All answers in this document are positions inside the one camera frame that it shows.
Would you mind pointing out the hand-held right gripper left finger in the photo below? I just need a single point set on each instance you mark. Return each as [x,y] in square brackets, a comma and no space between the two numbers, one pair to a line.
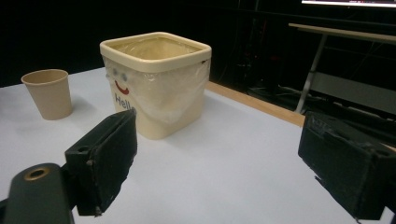
[106,161]

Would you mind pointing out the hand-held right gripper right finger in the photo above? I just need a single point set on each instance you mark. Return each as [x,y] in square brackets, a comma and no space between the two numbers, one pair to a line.
[345,168]

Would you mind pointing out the cream square trash bin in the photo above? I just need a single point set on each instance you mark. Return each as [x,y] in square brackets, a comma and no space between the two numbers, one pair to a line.
[162,102]

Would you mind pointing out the brown paper cup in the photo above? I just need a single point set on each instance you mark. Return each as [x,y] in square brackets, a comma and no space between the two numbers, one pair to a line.
[49,95]

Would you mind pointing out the clear plastic bin liner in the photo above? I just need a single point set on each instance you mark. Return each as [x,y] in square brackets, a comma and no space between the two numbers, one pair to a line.
[168,90]

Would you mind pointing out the metal-legged side table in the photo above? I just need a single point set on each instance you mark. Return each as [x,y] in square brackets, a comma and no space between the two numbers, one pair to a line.
[342,62]

